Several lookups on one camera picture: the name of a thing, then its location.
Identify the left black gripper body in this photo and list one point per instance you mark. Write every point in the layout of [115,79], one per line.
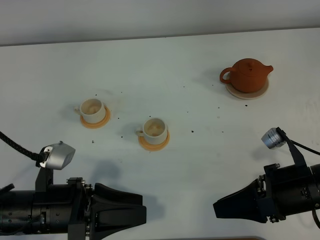
[62,208]

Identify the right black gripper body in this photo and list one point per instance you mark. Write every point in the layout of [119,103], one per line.
[290,189]

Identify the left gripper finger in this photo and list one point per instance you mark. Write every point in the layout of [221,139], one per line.
[119,217]
[105,196]

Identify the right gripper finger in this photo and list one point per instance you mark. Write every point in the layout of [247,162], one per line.
[244,204]

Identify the brown clay teapot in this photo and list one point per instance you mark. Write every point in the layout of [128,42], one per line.
[247,75]

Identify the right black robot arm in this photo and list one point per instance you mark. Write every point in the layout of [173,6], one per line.
[315,187]

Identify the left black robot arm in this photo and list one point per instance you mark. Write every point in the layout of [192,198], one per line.
[17,213]

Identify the beige round teapot coaster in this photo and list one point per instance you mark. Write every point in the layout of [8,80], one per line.
[247,96]

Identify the right orange saucer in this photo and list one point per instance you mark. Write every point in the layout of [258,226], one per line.
[153,147]

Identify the orange saucer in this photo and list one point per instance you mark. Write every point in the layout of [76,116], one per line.
[98,124]
[153,147]

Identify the left orange saucer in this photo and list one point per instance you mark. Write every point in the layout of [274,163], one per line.
[98,124]

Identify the left white teacup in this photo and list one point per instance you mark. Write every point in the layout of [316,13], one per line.
[92,110]

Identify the white teacup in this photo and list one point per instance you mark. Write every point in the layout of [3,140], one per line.
[92,110]
[154,131]

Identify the right white teacup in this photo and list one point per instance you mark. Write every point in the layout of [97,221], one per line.
[154,131]

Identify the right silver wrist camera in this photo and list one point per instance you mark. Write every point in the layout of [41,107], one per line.
[272,139]

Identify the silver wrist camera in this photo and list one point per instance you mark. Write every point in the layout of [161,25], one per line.
[272,139]
[56,156]

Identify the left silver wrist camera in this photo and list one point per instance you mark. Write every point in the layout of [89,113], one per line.
[56,156]

